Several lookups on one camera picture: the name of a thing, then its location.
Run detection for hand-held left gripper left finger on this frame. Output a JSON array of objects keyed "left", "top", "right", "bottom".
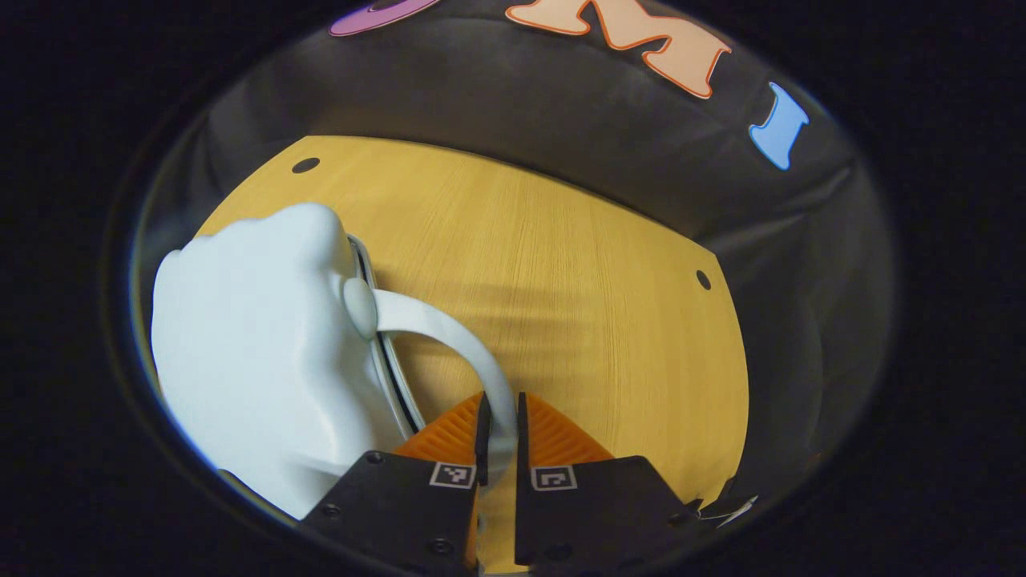
[{"left": 298, "top": 390, "right": 493, "bottom": 576}]

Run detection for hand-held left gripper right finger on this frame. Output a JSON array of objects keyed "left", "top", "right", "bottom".
[{"left": 513, "top": 390, "right": 703, "bottom": 570}]

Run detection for light blue suitcase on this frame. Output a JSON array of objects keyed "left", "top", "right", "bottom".
[{"left": 151, "top": 202, "right": 518, "bottom": 522}]

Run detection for black backdrop cloth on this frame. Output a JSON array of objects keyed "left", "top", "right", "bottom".
[{"left": 132, "top": 0, "right": 895, "bottom": 514}]

